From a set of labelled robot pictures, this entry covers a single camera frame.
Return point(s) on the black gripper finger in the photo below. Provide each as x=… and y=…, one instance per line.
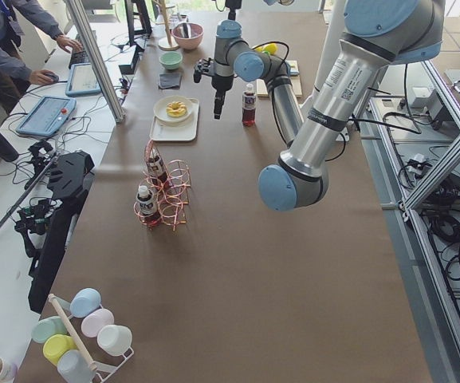
x=220, y=100
x=216, y=109

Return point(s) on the tea bottle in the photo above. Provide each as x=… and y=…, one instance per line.
x=157, y=170
x=248, y=105

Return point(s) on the white serving tray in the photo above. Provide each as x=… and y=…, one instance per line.
x=167, y=128

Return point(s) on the tea bottle front end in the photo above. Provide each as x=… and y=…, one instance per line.
x=147, y=207

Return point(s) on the wooden cutting board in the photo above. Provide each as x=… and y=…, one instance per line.
x=295, y=78

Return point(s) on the white plate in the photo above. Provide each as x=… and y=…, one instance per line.
x=159, y=109

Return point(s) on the pink bowl with ice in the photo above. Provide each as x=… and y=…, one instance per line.
x=188, y=35

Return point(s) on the grey folded cloth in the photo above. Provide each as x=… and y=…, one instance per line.
x=170, y=80

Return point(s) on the mint green bowl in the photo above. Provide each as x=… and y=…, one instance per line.
x=171, y=60

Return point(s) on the yellow lemon far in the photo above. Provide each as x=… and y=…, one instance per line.
x=270, y=48

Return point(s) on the wooden mug tree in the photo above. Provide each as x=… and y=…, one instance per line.
x=167, y=43

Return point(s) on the black box on desk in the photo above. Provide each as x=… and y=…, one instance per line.
x=128, y=60

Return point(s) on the blue tablet far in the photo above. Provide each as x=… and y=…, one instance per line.
x=82, y=81

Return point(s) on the blue tablet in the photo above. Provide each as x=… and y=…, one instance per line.
x=47, y=116
x=82, y=81

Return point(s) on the black keyboard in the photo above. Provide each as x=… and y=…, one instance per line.
x=78, y=56

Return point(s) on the black computer mouse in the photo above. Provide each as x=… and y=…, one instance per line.
x=53, y=77

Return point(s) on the blue tablet near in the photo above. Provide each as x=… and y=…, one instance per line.
x=47, y=116

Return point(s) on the person at desk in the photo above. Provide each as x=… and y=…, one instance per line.
x=15, y=75

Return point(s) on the light blue cup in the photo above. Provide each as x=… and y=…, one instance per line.
x=85, y=302

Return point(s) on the pale pink cup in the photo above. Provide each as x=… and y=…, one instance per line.
x=94, y=322

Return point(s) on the white cup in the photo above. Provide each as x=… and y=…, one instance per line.
x=114, y=339

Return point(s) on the mint green cup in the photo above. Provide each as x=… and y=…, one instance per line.
x=46, y=328

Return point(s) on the yellow cup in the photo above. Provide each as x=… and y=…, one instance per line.
x=56, y=346

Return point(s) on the grey blue cup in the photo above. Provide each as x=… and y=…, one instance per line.
x=74, y=368

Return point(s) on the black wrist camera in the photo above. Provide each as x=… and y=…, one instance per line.
x=203, y=67

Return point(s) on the glazed ring donut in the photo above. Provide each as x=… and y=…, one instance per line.
x=176, y=109

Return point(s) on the copper wire bottle rack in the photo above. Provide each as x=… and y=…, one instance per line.
x=163, y=194

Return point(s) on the aluminium frame post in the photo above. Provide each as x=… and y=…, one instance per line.
x=80, y=20

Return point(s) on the black camera stand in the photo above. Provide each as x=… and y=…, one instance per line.
x=44, y=226

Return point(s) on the wooden rack handle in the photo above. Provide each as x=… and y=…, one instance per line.
x=55, y=302

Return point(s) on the white wire cup rack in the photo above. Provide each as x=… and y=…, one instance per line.
x=107, y=365

